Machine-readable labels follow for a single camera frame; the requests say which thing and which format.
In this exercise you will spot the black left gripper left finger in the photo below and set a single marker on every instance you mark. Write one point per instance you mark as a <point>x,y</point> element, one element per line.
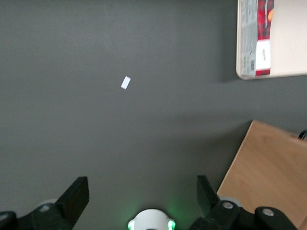
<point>72,201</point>

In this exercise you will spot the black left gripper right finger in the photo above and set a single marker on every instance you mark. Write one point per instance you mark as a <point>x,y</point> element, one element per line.
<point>208,203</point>

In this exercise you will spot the red tartan cookie box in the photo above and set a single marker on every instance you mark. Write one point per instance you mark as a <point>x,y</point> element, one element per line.
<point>262,36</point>

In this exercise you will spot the beige plastic tray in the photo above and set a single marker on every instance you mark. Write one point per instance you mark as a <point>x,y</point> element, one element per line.
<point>287,48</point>

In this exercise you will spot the wooden drawer cabinet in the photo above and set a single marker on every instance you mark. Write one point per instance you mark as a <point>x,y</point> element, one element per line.
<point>263,172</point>

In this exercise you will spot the small white paper piece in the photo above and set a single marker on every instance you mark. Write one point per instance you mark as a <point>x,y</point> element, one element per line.
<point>125,83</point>

